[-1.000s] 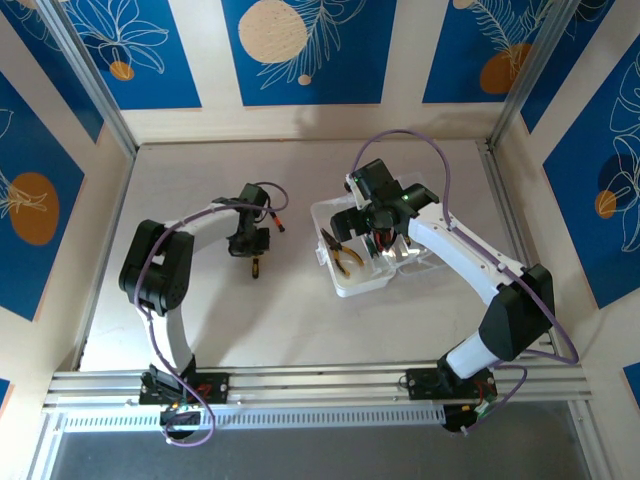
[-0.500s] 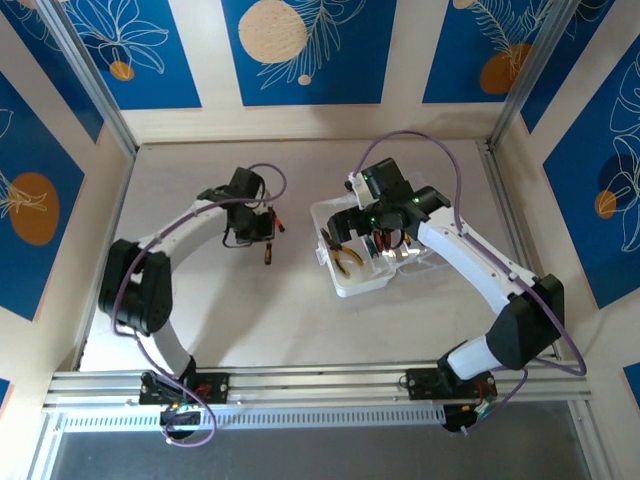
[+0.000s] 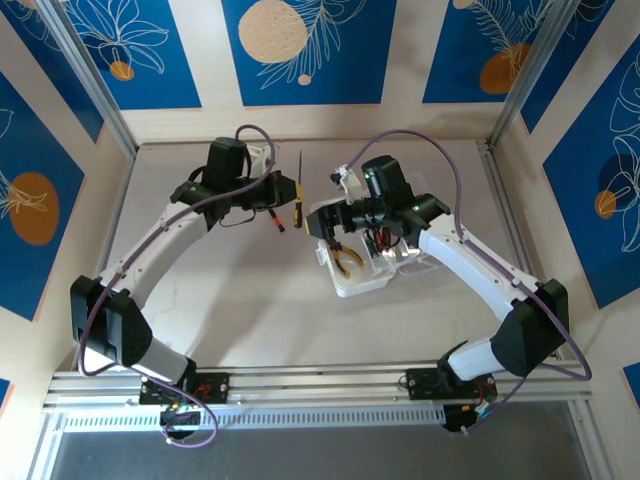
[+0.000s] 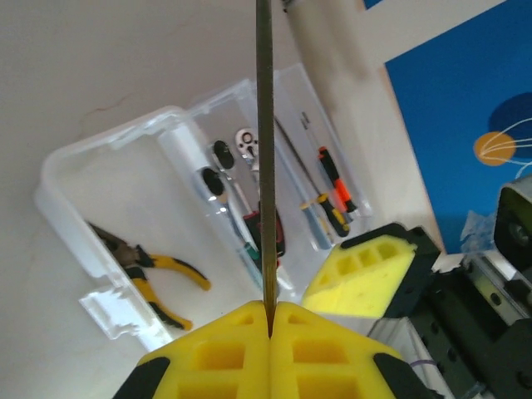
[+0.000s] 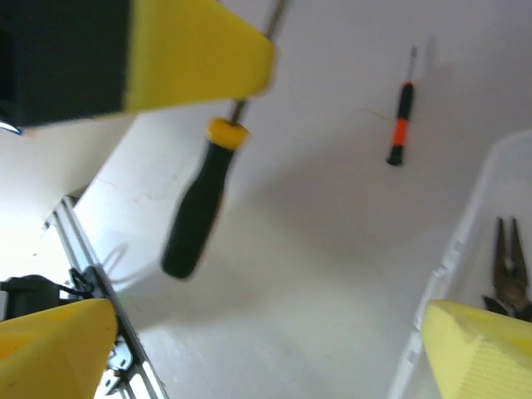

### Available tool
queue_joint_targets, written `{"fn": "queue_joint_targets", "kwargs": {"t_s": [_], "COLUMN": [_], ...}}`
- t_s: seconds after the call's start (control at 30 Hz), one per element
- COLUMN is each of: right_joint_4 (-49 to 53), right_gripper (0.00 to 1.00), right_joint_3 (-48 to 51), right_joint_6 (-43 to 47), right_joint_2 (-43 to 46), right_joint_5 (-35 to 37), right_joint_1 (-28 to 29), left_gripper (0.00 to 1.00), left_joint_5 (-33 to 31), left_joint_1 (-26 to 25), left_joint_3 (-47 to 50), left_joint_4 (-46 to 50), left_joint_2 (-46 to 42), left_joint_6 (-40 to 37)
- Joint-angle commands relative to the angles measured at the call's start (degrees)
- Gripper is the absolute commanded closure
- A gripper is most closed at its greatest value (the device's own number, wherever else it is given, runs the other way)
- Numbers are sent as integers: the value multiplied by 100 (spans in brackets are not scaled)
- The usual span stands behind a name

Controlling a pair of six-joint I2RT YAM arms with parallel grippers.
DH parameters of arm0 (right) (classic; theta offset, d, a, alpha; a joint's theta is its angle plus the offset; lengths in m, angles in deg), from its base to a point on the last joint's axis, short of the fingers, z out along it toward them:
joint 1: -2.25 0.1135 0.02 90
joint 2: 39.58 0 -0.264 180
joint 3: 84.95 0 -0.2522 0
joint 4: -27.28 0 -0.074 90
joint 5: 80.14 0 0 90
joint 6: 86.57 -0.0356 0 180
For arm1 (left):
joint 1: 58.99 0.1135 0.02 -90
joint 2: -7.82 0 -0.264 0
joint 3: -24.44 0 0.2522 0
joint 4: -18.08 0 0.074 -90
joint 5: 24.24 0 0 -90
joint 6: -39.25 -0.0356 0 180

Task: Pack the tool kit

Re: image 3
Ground yellow black needle file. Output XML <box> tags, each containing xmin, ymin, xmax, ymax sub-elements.
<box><xmin>292</xmin><ymin>151</ymin><xmax>305</xmax><ymax>230</ymax></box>

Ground yellow black needle nose pliers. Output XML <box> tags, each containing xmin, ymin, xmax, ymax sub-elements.
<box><xmin>327</xmin><ymin>238</ymin><xmax>365</xmax><ymax>275</ymax></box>

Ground ratchet wrench red outline grip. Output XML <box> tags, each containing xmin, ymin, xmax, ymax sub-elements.
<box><xmin>374</xmin><ymin>228</ymin><xmax>399</xmax><ymax>254</ymax></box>

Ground translucent white plastic tool box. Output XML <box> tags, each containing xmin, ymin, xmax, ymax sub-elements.
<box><xmin>312</xmin><ymin>172</ymin><xmax>441</xmax><ymax>299</ymax></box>

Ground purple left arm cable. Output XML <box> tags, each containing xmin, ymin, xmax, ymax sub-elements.
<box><xmin>74</xmin><ymin>124</ymin><xmax>279</xmax><ymax>447</ymax></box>

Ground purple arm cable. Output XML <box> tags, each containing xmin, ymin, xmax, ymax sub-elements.
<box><xmin>74</xmin><ymin>124</ymin><xmax>279</xmax><ymax>447</ymax></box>
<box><xmin>347</xmin><ymin>128</ymin><xmax>594</xmax><ymax>436</ymax></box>

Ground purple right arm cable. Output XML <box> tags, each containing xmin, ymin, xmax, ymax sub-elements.
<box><xmin>347</xmin><ymin>128</ymin><xmax>594</xmax><ymax>436</ymax></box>

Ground aluminium side rail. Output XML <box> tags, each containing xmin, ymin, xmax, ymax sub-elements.
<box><xmin>477</xmin><ymin>139</ymin><xmax>564</xmax><ymax>361</ymax></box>
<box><xmin>72</xmin><ymin>144</ymin><xmax>139</xmax><ymax>374</ymax></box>

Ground aluminium corner post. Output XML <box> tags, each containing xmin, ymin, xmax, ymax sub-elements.
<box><xmin>485</xmin><ymin>0</ymin><xmax>585</xmax><ymax>149</ymax></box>
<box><xmin>37</xmin><ymin>0</ymin><xmax>140</xmax><ymax>157</ymax></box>

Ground aluminium front frame beam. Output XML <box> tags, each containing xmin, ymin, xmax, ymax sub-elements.
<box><xmin>42</xmin><ymin>360</ymin><xmax>594</xmax><ymax>414</ymax></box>

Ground white slotted cable duct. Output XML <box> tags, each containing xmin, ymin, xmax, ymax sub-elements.
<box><xmin>59</xmin><ymin>405</ymin><xmax>447</xmax><ymax>434</ymax></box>

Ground aluminium lower frame bar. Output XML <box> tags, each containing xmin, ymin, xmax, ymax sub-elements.
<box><xmin>27</xmin><ymin>412</ymin><xmax>66</xmax><ymax>480</ymax></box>
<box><xmin>567</xmin><ymin>399</ymin><xmax>601</xmax><ymax>480</ymax></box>

